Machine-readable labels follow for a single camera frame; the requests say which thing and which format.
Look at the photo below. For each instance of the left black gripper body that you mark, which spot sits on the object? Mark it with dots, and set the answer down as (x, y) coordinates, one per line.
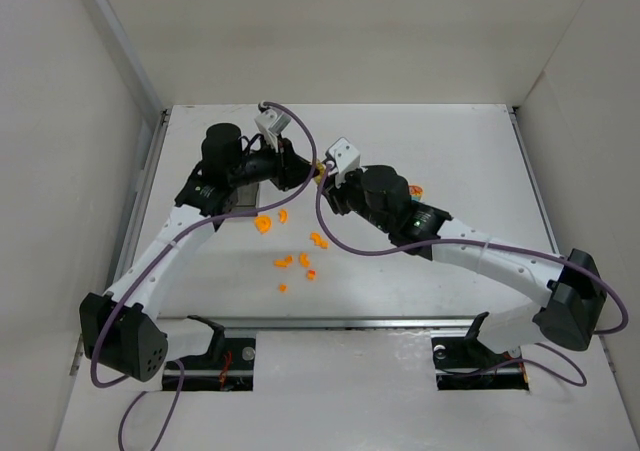
(288, 166)

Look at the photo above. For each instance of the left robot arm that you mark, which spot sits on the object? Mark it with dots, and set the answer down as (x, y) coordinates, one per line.
(121, 336)

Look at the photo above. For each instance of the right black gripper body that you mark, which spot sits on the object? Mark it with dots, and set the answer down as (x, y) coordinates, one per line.
(338, 196)

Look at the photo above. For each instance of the orange half-round lego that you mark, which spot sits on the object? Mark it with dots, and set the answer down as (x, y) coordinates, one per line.
(263, 223)

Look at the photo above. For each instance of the aluminium front rail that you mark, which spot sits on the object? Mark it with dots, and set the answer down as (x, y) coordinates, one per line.
(343, 323)

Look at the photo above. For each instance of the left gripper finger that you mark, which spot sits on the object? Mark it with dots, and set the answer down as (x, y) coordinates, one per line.
(295, 161)
(296, 174)

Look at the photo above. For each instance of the grey transparent container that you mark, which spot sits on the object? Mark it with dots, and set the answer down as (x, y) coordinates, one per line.
(243, 198)

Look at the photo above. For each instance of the orange curved lego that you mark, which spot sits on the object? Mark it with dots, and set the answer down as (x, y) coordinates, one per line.
(283, 215)
(284, 262)
(304, 260)
(316, 239)

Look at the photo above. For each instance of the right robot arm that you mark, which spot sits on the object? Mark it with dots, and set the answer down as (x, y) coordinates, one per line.
(565, 293)

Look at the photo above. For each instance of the yellow long lego plate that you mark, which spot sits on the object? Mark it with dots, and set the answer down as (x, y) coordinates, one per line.
(319, 172)

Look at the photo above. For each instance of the colourful lego figure stack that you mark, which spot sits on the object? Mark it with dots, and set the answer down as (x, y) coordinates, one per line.
(416, 192)

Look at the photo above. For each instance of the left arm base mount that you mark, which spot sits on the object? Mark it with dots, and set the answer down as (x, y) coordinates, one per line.
(210, 366)

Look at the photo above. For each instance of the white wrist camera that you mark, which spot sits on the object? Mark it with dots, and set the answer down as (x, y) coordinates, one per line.
(271, 122)
(345, 157)

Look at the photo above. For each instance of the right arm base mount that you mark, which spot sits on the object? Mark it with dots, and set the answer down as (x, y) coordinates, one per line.
(462, 363)

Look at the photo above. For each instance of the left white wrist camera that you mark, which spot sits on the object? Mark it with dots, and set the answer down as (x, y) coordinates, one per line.
(271, 122)

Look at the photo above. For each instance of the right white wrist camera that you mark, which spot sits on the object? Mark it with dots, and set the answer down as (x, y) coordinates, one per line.
(345, 157)

